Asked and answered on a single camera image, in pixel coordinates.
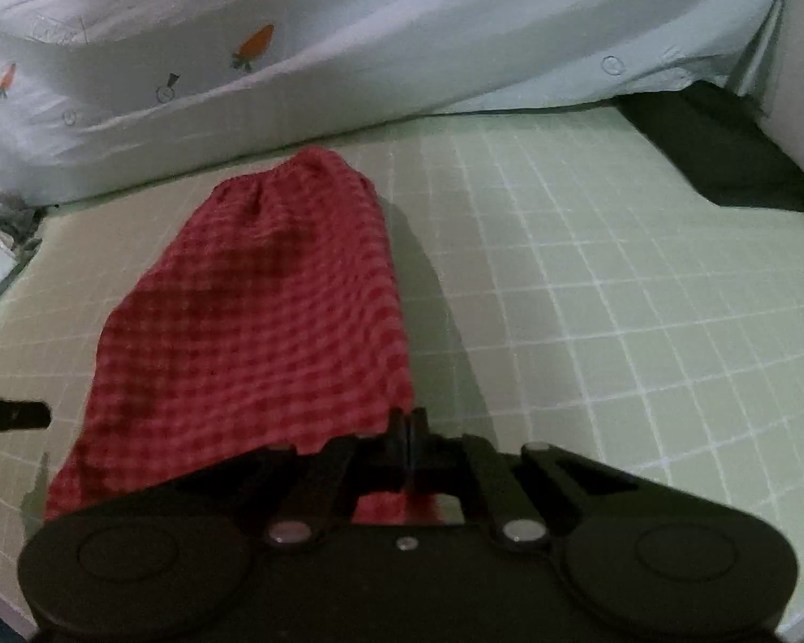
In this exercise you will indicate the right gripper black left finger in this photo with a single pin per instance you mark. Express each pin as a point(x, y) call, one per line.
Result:
point(323, 488)

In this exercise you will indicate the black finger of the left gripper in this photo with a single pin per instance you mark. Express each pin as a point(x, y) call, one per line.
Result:
point(24, 415)

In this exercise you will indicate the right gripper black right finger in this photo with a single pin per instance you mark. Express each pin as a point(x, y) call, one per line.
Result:
point(505, 496)

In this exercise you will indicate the red checkered shorts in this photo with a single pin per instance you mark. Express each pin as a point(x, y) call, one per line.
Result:
point(272, 318)

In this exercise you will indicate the blue grey garment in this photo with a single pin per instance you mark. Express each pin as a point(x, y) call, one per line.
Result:
point(13, 234)

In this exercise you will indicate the white carrot print duvet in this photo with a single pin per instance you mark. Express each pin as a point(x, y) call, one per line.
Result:
point(100, 95)

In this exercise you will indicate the black storage bag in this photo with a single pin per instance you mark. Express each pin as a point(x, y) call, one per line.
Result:
point(708, 133)

